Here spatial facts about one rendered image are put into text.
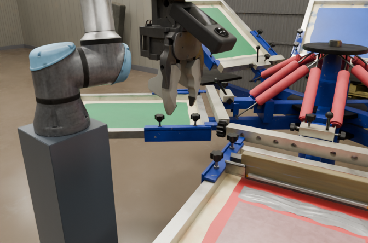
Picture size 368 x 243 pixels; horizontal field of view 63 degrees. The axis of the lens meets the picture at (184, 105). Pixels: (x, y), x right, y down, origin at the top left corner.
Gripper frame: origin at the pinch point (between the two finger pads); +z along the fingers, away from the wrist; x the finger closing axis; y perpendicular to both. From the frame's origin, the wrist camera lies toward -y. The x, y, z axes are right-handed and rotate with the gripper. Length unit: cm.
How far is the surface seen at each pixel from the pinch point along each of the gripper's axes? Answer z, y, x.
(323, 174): 31, -16, -46
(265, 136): 33, 10, -64
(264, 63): 22, 49, -146
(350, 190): 34, -24, -47
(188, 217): 37.2, 8.3, -12.1
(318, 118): 32, -1, -94
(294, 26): 20, 128, -424
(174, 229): 37.2, 8.1, -6.2
